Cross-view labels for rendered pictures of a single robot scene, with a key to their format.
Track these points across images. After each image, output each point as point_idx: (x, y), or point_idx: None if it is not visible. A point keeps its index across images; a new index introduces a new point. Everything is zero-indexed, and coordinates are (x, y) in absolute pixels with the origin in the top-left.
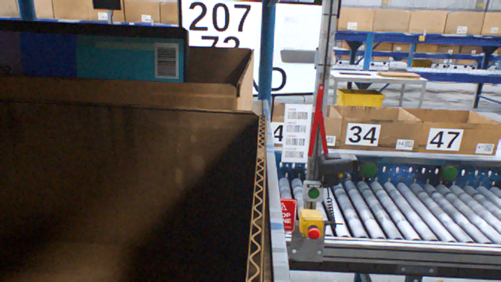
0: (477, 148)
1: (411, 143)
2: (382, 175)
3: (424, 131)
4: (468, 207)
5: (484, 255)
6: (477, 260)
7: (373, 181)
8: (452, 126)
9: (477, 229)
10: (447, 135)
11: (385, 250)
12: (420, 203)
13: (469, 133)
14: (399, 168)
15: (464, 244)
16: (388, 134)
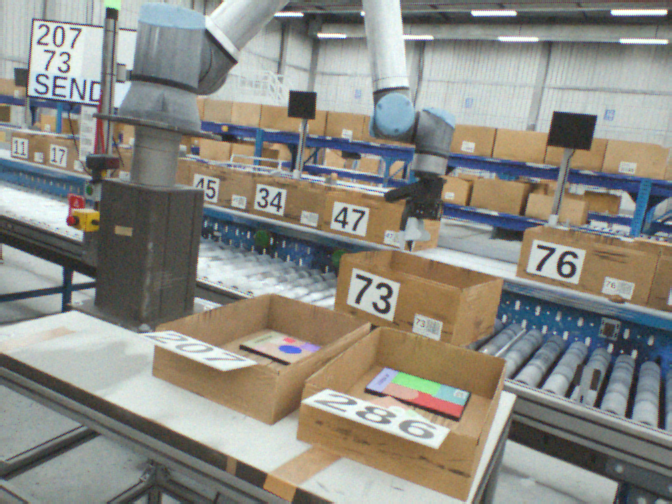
0: (385, 236)
1: (316, 218)
2: (282, 252)
3: (329, 205)
4: (298, 280)
5: (216, 293)
6: (210, 298)
7: (273, 257)
8: (357, 202)
9: (253, 283)
10: (352, 213)
11: None
12: (260, 267)
13: (376, 215)
14: (298, 246)
15: (209, 280)
16: (293, 203)
